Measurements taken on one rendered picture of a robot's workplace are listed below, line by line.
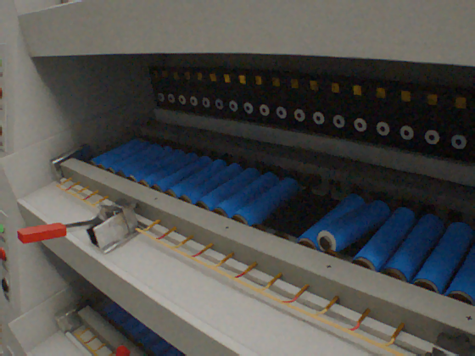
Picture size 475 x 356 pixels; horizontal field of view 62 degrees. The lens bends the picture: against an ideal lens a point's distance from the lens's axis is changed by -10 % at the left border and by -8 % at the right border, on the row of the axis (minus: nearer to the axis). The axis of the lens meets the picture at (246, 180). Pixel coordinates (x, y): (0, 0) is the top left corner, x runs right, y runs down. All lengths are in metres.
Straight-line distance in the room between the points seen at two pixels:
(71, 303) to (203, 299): 0.34
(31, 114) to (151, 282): 0.27
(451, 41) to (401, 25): 0.02
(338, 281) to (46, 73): 0.39
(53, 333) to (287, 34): 0.49
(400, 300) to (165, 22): 0.21
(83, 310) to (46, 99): 0.26
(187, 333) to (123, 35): 0.21
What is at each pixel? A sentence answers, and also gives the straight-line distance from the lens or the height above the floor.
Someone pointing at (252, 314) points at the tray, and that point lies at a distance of 0.26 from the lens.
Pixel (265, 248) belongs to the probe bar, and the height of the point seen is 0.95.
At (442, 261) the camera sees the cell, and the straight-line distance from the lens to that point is 0.27.
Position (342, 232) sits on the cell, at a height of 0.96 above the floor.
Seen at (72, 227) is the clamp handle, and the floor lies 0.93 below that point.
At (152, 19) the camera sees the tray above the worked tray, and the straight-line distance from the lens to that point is 0.29.
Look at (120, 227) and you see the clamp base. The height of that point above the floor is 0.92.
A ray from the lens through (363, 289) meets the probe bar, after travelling 0.24.
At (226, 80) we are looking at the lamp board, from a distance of 0.43.
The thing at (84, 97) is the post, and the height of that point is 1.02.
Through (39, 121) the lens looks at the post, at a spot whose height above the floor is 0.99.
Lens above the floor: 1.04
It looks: 12 degrees down
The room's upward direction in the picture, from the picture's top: 6 degrees clockwise
